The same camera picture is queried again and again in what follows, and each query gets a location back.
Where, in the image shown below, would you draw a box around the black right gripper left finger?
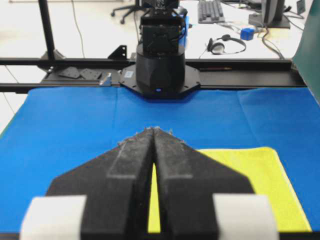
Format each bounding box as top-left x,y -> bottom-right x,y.
20,126 -> 161,240

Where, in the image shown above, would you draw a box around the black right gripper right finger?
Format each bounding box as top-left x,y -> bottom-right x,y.
154,128 -> 279,240

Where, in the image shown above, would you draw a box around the yellow-green towel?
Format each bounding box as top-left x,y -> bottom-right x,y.
147,146 -> 313,233

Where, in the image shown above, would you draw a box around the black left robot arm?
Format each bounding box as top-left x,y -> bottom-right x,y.
119,0 -> 200,99

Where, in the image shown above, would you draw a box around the blue table cloth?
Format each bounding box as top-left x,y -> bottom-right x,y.
0,87 -> 320,233

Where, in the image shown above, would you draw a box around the black headphones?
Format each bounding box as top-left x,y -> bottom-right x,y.
206,34 -> 247,56

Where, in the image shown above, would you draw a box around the blue small box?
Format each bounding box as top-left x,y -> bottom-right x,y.
240,27 -> 255,41

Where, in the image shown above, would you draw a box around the dark green backdrop board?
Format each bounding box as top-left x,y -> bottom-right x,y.
293,0 -> 320,103

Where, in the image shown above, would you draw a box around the black keyboard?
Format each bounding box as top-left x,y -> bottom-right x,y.
197,0 -> 225,24

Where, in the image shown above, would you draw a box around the black monitor stand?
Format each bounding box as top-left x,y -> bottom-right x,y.
248,0 -> 290,29

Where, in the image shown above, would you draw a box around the black aluminium frame rail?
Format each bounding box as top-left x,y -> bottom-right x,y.
0,58 -> 305,94

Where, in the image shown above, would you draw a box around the black vertical frame post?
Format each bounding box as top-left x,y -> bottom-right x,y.
38,0 -> 55,60

